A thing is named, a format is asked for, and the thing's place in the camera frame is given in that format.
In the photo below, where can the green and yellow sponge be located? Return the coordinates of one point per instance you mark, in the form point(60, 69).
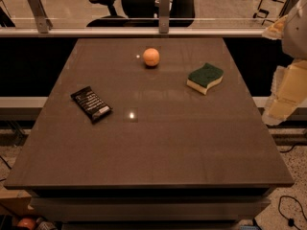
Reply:
point(205, 78)

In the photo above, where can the right metal railing bracket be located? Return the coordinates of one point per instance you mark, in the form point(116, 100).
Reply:
point(288, 5)

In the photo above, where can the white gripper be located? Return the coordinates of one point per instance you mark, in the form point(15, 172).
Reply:
point(296, 35)

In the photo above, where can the left metal railing bracket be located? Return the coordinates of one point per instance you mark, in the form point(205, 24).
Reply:
point(42, 21)

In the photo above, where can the metal railing bracket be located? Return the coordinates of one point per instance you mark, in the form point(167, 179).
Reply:
point(42, 21)
point(164, 6)
point(288, 5)

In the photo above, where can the black rxbar chocolate wrapper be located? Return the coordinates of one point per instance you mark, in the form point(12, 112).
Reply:
point(91, 104)

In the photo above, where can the yellow black cart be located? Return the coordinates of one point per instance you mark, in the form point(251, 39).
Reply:
point(268, 10)

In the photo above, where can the orange ball under table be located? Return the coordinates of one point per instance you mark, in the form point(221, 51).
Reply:
point(28, 223)

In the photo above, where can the black office chair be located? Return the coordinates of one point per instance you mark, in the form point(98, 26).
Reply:
point(144, 13)

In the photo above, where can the orange fruit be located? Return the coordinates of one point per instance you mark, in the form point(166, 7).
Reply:
point(151, 57)

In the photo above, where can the middle metal railing bracket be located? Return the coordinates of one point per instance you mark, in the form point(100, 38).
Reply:
point(164, 6)

